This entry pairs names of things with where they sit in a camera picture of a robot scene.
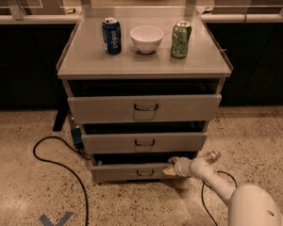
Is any black cable right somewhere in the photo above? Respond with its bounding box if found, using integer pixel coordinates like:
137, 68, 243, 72
200, 170, 239, 226

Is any grey drawer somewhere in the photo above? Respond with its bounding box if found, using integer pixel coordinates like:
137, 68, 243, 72
91, 163, 175, 182
68, 94, 222, 123
82, 133, 208, 154

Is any black cable left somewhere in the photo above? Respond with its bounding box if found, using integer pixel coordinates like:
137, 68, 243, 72
32, 136, 92, 226

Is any white bowl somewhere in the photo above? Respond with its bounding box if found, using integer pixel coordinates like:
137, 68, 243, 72
130, 25, 164, 54

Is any black cable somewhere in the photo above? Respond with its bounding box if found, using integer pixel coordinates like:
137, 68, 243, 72
200, 170, 239, 226
32, 136, 92, 226

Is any grey drawer cabinet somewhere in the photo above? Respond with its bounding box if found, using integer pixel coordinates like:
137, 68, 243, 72
55, 6, 234, 183

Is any grey bottom drawer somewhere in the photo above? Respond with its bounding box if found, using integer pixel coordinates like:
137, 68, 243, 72
91, 163, 175, 182

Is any grey top drawer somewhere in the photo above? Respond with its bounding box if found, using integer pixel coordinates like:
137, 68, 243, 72
68, 94, 222, 123

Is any blue power adapter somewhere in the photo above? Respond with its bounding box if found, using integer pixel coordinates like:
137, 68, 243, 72
71, 127, 83, 150

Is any grey middle drawer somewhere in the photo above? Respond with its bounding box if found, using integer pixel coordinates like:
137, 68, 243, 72
82, 133, 208, 154

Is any clear plastic bottle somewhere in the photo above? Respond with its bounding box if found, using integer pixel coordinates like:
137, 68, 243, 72
202, 151, 221, 164

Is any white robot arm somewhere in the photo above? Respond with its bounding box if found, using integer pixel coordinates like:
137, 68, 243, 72
162, 157, 283, 226

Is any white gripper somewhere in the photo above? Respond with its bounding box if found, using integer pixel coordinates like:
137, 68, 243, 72
162, 156, 192, 177

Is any green soda can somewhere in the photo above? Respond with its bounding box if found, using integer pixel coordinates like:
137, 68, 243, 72
171, 21, 191, 58

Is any blue Pepsi can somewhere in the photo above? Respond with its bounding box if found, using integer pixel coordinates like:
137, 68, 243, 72
102, 17, 122, 55

